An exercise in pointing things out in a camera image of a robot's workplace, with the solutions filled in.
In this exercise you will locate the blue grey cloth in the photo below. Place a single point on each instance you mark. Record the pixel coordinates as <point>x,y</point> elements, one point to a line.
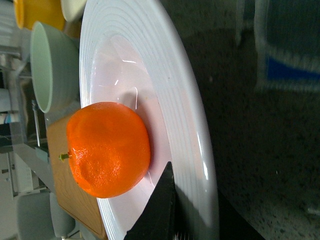
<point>287,40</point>

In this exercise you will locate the wooden cutting board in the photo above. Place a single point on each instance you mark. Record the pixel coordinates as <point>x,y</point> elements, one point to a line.
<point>75,201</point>

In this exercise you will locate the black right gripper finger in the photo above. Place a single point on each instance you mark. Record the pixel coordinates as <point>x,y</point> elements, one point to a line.
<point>157,221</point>

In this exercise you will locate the yellow mug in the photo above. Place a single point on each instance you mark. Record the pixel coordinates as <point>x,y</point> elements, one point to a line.
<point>49,12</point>

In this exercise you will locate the white ribbed plate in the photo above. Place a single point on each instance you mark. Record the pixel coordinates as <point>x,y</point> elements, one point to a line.
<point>131,53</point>

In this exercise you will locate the light green bowl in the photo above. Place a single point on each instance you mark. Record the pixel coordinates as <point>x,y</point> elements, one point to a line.
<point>54,61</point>

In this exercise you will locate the orange mandarin fruit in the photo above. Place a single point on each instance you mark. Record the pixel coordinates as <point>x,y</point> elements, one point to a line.
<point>108,149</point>

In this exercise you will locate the cream bear serving tray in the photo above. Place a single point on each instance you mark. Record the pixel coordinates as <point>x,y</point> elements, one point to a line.
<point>73,10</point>

